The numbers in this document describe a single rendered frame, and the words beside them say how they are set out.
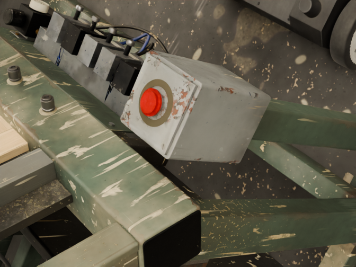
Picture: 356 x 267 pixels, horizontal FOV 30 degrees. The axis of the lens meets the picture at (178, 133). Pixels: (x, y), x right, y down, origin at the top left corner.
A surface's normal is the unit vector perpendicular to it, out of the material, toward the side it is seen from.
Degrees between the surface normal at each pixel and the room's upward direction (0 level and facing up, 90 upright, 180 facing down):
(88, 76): 0
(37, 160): 58
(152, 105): 0
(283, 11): 0
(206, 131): 90
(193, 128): 90
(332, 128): 90
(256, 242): 90
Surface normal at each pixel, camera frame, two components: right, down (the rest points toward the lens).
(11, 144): -0.02, -0.78
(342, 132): 0.62, 0.48
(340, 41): -0.76, 0.29
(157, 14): -0.67, -0.07
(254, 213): 0.40, -0.87
